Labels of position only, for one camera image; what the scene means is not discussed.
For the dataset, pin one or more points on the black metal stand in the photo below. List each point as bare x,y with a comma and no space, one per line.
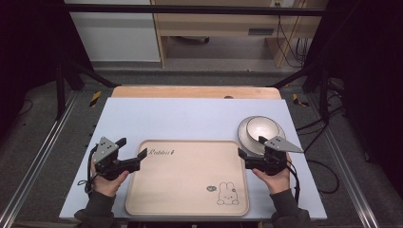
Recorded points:
323,95
60,91

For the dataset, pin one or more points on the grey label on desk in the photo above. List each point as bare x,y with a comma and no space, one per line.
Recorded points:
260,31

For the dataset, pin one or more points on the silver metal bowl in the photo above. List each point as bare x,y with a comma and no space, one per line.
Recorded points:
250,144

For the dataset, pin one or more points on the beige tray with rabbit print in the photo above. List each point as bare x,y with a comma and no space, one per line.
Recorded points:
187,183

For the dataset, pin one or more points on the white bowl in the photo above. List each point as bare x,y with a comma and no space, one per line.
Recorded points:
261,128

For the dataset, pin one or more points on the person's right hand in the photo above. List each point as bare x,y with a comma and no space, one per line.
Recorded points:
278,183

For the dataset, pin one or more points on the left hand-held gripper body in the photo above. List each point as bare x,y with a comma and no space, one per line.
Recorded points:
104,152

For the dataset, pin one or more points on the black crossbar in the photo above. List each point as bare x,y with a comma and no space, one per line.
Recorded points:
190,9

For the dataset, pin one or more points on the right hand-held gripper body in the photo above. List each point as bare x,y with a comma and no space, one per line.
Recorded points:
275,158

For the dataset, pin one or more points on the black curtain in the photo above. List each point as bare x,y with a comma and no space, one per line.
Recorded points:
370,79
28,47

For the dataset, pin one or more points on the wooden desk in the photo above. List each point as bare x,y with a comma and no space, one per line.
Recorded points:
218,25

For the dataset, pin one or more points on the white cabinet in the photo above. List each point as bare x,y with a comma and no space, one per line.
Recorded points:
117,34

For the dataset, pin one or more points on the person's left hand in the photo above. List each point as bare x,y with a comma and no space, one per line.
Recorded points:
108,187

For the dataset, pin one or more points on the light blue table mat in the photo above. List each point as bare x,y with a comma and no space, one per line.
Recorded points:
190,120

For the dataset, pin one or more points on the metal floor rail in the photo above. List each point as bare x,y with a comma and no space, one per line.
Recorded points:
38,155
345,171

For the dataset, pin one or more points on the yellow black tape strip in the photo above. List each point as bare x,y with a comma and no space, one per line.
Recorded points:
95,98
296,99

